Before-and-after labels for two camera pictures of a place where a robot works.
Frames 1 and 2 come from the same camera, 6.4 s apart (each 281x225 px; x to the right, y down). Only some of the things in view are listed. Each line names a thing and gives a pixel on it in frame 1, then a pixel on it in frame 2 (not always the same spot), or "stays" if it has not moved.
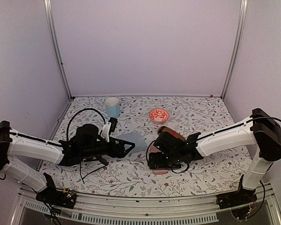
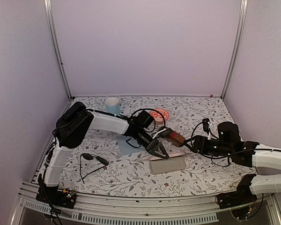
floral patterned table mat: x=144 y=119 stays
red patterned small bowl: x=159 y=115 stays
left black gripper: x=121 y=153 to x=155 y=146
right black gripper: x=158 y=164 to x=199 y=139
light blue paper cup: x=113 y=107 stays
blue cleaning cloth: x=139 y=140 stays
